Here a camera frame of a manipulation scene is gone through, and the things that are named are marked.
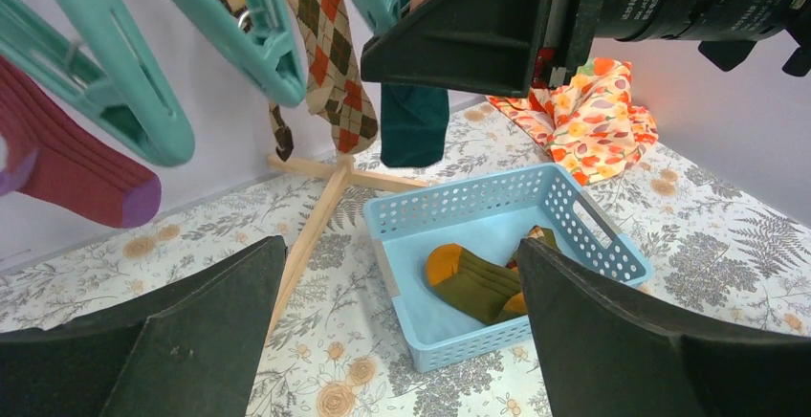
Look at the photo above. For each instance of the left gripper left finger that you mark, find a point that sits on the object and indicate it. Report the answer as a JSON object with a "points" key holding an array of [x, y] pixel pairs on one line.
{"points": [[190, 348]]}

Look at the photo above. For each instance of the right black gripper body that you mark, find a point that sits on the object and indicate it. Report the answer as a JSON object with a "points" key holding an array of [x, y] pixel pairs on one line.
{"points": [[567, 39]]}

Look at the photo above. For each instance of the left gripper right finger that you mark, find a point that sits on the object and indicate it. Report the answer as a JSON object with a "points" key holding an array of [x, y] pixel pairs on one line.
{"points": [[607, 349]]}

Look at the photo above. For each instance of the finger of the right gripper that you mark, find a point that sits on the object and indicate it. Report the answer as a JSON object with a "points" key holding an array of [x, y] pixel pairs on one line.
{"points": [[486, 47]]}

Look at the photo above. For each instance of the dark teal sock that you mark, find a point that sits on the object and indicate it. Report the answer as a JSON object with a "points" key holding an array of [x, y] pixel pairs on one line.
{"points": [[414, 122]]}

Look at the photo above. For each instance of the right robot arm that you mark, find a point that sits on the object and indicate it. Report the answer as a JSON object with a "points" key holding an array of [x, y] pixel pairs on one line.
{"points": [[726, 30]]}

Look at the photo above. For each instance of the olive orange sock in basket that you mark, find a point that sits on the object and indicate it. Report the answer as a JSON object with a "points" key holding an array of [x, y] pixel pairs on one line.
{"points": [[488, 292]]}

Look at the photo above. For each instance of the orange floral cloth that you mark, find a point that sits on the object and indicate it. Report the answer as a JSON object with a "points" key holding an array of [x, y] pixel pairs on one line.
{"points": [[590, 126]]}

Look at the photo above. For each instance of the light blue plastic basket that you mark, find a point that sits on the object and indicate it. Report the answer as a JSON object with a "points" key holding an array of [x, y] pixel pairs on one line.
{"points": [[487, 215]]}

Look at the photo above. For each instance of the maroon purple striped sock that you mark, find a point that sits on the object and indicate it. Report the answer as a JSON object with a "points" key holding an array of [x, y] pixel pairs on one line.
{"points": [[48, 156]]}

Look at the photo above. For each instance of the argyle brown sock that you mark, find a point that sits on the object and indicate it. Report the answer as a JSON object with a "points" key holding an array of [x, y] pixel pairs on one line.
{"points": [[283, 135]]}

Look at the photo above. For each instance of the wooden drying rack frame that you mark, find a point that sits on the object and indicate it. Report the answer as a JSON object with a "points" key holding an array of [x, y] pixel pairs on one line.
{"points": [[338, 176]]}

